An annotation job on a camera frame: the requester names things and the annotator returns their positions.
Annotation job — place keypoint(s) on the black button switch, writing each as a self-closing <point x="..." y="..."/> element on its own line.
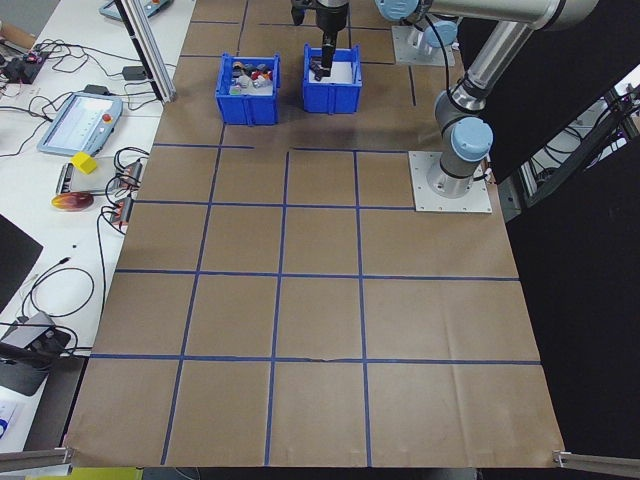
<point x="316" y="75"/>
<point x="314" y="62"/>
<point x="260" y="65"/>

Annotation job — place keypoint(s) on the silver metal tray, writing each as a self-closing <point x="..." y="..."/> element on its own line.
<point x="65" y="180"/>

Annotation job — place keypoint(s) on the blue bin with few parts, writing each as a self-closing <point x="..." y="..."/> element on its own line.
<point x="332" y="102"/>

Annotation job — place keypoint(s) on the light blue teach pendant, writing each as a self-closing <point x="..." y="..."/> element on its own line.
<point x="109" y="9"/>
<point x="75" y="125"/>

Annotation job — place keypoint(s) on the red capped button switch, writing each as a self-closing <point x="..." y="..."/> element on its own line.
<point x="257" y="76"/>

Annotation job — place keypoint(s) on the red yellow mango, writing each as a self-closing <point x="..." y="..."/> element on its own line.
<point x="72" y="202"/>

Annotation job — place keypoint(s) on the aluminium profile bar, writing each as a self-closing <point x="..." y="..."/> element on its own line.
<point x="35" y="457"/>
<point x="600" y="461"/>

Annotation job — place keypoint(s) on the metal bar frame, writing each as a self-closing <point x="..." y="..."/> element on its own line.
<point x="527" y="187"/>

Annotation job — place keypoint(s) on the white square base plate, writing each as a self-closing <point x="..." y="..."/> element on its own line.
<point x="425" y="200"/>
<point x="400" y="55"/>

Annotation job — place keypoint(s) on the small objects in bin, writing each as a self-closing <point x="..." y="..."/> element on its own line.
<point x="265" y="89"/>

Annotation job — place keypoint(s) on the white printed paper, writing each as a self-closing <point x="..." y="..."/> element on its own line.
<point x="7" y="415"/>

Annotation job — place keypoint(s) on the black power adapter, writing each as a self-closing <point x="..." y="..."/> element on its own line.
<point x="133" y="74"/>

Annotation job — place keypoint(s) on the small black box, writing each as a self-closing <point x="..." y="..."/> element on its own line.
<point x="97" y="90"/>

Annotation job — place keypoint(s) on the yellow green strip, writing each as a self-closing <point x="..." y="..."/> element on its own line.
<point x="105" y="474"/>

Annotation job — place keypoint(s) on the yellow cube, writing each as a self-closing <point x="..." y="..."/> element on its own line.
<point x="84" y="164"/>

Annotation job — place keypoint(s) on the aluminium profile post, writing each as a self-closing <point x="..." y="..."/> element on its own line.
<point x="157" y="65"/>

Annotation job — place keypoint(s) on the silver usb hub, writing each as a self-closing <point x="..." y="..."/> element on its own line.
<point x="30" y="325"/>

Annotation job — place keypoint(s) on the blue bin with many buttons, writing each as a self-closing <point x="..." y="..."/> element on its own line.
<point x="247" y="112"/>

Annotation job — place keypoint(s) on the white grey button switch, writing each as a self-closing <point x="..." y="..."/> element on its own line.
<point x="244" y="82"/>

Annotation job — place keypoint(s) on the black frame cover panel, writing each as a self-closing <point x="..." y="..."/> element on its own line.
<point x="590" y="325"/>
<point x="575" y="65"/>

